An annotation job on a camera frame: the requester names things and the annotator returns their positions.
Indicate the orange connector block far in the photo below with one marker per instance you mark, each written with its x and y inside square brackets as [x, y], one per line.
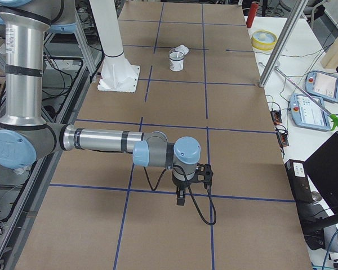
[276, 116]

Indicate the far teach pendant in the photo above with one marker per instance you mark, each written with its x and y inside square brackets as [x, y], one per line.
[322, 84]

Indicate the white object in tape roll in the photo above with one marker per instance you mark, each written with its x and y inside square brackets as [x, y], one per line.
[262, 37]

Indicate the clear glass funnel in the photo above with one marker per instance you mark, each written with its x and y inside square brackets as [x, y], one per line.
[183, 49]

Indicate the green handled reacher grabber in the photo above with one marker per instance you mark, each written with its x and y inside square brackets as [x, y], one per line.
[333, 117]

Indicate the orange connector block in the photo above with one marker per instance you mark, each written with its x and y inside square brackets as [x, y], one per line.
[276, 116]
[282, 137]

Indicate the aluminium frame post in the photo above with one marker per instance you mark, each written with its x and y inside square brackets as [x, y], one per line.
[282, 40]

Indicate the black monitor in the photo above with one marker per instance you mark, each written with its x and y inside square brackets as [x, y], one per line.
[322, 169]

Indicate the orange connector block near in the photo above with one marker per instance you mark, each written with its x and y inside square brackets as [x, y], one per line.
[282, 137]

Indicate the near teach pendant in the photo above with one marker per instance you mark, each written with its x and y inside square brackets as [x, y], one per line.
[306, 114]

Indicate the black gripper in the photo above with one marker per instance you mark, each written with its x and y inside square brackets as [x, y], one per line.
[181, 185]

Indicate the teach pendant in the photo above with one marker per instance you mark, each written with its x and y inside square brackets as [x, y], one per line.
[306, 114]
[322, 84]

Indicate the red cylinder tube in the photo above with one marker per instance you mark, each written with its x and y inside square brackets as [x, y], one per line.
[252, 13]

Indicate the black computer box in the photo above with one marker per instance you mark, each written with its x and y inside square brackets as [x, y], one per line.
[299, 182]

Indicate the white enamel cup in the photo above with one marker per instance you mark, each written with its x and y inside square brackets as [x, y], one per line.
[176, 60]

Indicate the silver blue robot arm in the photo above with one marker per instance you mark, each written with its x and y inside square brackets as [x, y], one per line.
[25, 136]

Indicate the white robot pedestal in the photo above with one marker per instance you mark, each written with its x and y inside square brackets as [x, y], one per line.
[117, 74]

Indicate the yellow tape roll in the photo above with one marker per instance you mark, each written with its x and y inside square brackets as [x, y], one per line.
[264, 46]

